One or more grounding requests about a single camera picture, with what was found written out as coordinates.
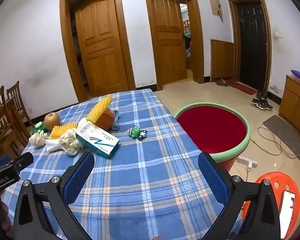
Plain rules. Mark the brown entrance door frame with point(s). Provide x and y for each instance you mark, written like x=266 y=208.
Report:
x=232 y=42

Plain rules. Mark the small yellow foam net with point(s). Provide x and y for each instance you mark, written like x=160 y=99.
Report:
x=58 y=131

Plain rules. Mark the black entrance door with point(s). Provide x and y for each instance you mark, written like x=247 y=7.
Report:
x=252 y=45

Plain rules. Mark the red doormat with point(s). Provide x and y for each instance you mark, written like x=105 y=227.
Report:
x=241 y=86

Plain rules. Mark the beige electrical panel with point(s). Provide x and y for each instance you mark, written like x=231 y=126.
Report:
x=216 y=10

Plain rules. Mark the wooden panel door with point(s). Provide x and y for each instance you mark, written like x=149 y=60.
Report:
x=100 y=45
x=168 y=37

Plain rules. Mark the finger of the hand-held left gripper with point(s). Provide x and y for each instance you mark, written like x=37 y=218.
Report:
x=0 y=162
x=22 y=160

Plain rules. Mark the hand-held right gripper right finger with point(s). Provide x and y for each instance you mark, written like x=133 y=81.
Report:
x=212 y=177

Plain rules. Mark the white teal medicine box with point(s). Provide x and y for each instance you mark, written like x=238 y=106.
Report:
x=100 y=140

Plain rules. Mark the brown slippers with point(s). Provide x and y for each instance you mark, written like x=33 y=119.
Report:
x=221 y=82

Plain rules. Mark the grey floor mat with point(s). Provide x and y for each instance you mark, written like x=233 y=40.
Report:
x=287 y=132

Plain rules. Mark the large yellow foam net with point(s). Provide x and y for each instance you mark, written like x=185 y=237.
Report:
x=100 y=108

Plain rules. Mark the white foam net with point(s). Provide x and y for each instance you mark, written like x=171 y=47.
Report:
x=70 y=142

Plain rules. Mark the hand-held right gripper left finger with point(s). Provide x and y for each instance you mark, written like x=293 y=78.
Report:
x=80 y=177

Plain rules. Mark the orange cardboard box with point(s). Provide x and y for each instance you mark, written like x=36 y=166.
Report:
x=106 y=120

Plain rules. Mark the black sneaker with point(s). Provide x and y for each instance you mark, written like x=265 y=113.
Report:
x=261 y=104
x=261 y=95

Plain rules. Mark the purple plastic item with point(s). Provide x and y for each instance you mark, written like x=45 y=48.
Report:
x=298 y=75

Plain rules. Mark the green white toy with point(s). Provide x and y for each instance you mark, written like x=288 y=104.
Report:
x=38 y=128

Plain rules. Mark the wooden chair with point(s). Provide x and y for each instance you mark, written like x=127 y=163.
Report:
x=16 y=92
x=1 y=110

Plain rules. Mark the white smartphone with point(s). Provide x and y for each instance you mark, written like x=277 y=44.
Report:
x=287 y=210

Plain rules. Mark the orange plastic stool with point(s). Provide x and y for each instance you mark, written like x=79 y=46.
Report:
x=270 y=190

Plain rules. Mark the white wall switch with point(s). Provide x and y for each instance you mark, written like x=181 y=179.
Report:
x=277 y=35

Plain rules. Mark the brown pear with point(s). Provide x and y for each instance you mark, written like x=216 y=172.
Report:
x=52 y=121

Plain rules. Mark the red basin with green rim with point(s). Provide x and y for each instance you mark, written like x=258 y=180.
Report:
x=212 y=127

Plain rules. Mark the white power strip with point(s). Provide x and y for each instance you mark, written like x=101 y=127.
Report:
x=247 y=162

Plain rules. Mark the wooden wall panel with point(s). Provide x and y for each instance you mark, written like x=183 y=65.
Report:
x=222 y=57

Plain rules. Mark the wooden door frame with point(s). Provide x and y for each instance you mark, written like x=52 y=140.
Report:
x=198 y=42
x=64 y=42

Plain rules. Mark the blue plaid tablecloth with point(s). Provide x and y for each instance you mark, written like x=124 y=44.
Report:
x=152 y=180

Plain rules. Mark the wooden cabinet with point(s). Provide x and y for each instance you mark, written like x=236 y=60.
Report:
x=296 y=105

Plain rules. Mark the blue plastic item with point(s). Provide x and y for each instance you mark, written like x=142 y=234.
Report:
x=116 y=121

